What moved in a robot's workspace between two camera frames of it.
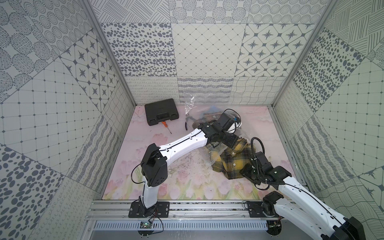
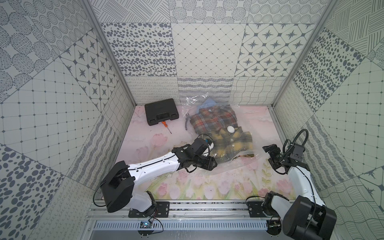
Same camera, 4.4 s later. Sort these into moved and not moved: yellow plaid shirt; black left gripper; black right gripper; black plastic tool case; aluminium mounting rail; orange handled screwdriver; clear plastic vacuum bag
Moved: black right gripper; black left gripper; clear plastic vacuum bag; yellow plaid shirt
Not moved: aluminium mounting rail; black plastic tool case; orange handled screwdriver
